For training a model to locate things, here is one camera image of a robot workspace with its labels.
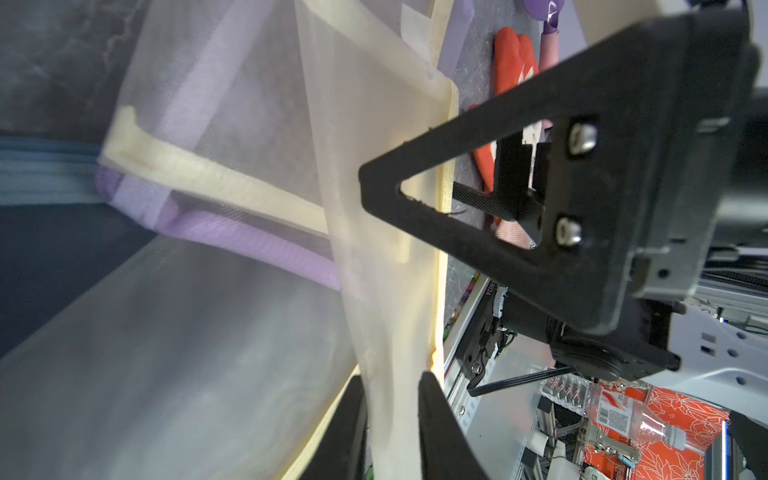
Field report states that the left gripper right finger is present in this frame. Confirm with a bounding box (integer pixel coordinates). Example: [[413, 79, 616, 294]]
[[418, 371, 488, 480]]

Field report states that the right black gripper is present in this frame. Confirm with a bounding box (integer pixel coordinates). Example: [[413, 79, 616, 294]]
[[359, 9, 767, 384]]

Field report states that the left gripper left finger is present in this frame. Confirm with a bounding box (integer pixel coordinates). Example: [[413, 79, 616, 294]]
[[300, 375, 368, 480]]

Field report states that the yellow mesh pouch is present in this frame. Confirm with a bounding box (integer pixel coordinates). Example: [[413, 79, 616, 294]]
[[100, 1, 457, 479]]

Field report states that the blue grey mesh pouch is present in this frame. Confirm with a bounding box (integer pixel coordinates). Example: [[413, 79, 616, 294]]
[[1, 137, 155, 353]]

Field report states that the purple mesh pouch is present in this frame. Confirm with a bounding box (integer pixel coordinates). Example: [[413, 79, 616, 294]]
[[94, 0, 475, 293]]

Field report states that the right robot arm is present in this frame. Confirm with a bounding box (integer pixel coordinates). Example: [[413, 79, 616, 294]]
[[359, 9, 767, 422]]

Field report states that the red patterned garden glove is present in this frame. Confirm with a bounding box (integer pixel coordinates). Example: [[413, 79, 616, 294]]
[[471, 26, 553, 251]]

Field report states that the plastic water bottle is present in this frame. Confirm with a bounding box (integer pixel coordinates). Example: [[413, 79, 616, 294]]
[[540, 374, 708, 453]]

